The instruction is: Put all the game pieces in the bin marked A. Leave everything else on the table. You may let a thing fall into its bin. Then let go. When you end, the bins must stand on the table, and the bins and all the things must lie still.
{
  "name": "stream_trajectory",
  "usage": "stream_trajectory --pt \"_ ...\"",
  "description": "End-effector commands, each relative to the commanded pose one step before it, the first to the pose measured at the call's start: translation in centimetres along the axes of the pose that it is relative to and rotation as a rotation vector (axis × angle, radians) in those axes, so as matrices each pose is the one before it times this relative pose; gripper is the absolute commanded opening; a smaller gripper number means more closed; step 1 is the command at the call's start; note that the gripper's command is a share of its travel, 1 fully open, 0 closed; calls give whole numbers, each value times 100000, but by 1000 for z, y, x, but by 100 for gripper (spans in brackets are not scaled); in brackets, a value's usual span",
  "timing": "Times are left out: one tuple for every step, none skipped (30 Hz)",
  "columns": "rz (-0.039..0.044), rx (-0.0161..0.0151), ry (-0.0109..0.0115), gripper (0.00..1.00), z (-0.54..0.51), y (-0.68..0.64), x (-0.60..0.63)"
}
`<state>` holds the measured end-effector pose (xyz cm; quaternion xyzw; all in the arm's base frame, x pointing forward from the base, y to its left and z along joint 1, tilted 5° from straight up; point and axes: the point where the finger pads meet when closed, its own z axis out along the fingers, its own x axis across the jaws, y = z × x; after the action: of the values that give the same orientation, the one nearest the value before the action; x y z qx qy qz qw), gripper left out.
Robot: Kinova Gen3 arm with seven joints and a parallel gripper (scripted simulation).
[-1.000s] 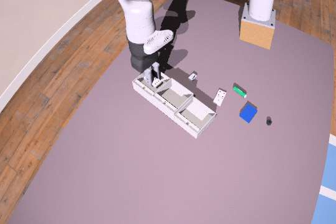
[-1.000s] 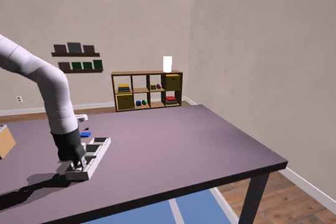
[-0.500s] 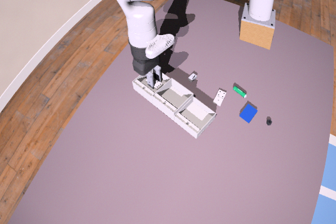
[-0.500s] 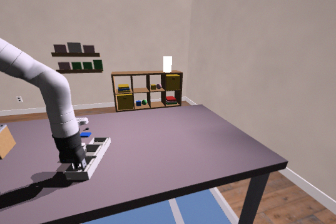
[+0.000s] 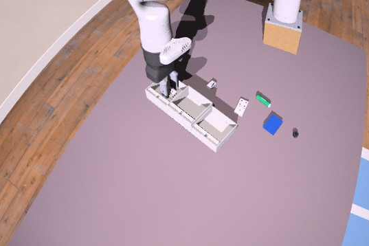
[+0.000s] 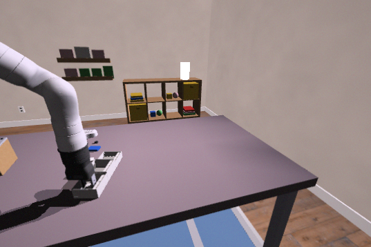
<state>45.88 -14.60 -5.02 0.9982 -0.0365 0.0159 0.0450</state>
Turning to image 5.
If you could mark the white three-compartment bin rack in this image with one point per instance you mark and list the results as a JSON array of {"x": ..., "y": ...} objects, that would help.
[{"x": 195, "y": 113}]

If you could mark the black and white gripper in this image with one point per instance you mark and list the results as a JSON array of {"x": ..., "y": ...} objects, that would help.
[{"x": 167, "y": 49}]

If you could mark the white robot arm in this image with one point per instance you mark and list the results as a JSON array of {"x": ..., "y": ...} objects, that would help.
[{"x": 154, "y": 17}]

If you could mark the green battery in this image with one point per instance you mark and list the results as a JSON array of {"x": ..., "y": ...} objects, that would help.
[{"x": 264, "y": 101}]

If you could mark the white domino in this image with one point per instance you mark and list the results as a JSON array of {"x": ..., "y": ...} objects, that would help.
[
  {"x": 241, "y": 107},
  {"x": 171, "y": 93}
]

